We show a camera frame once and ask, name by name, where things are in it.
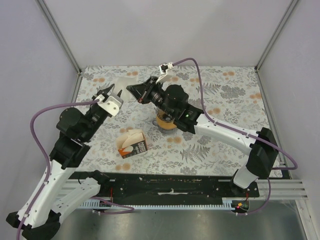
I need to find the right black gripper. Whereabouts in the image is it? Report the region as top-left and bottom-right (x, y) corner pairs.
(127, 76), (176, 119)

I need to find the cream paper coffee filter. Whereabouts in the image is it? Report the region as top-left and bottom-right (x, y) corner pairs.
(113, 76), (137, 102)

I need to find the tan wooden dripper collar ring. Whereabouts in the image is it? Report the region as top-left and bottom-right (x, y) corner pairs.
(155, 113), (178, 131)

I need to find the orange black coffee filter box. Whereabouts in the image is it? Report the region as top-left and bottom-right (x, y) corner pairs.
(115, 129), (148, 159)

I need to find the clear glass coffee server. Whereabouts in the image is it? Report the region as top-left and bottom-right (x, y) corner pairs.
(152, 118), (178, 135)

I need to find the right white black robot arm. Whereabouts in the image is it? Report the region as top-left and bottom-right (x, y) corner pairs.
(126, 76), (279, 197)

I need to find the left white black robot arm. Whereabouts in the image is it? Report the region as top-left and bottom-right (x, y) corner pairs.
(6, 84), (124, 240)

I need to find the floral patterned table mat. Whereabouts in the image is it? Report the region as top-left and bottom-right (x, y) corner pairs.
(78, 66), (269, 176)

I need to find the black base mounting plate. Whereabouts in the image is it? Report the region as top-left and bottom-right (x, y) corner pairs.
(67, 171), (261, 201)

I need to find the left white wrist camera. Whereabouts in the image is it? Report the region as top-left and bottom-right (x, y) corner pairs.
(95, 92), (124, 117)

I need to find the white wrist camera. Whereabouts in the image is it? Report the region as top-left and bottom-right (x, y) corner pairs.
(95, 92), (124, 117)
(156, 62), (174, 84)

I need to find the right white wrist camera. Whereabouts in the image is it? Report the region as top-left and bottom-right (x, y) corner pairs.
(156, 62), (174, 84)

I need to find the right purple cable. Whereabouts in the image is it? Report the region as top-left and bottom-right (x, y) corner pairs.
(172, 57), (299, 216)

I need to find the purple cable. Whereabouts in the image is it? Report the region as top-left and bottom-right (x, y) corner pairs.
(172, 57), (299, 216)
(16, 98), (136, 240)

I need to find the white slotted cable duct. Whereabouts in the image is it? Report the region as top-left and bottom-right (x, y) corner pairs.
(78, 199), (248, 211)

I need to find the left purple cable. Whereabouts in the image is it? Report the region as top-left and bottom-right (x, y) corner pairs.
(16, 98), (136, 240)

